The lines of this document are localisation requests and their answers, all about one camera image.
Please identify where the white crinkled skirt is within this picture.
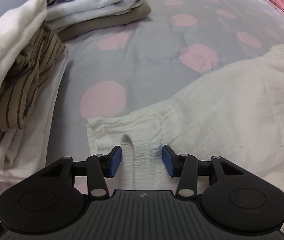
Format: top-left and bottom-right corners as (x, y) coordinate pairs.
(85, 43), (284, 230)

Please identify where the white folded clothes pile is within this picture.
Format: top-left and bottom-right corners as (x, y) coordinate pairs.
(0, 0), (67, 183)

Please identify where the folded clothes stack with khaki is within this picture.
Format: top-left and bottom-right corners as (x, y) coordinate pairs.
(45, 0), (151, 41)

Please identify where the brown striped folded garment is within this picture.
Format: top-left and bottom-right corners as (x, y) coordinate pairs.
(0, 25), (65, 135)

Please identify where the grey pink-dotted bed sheet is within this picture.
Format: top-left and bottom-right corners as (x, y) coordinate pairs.
(0, 0), (284, 194)

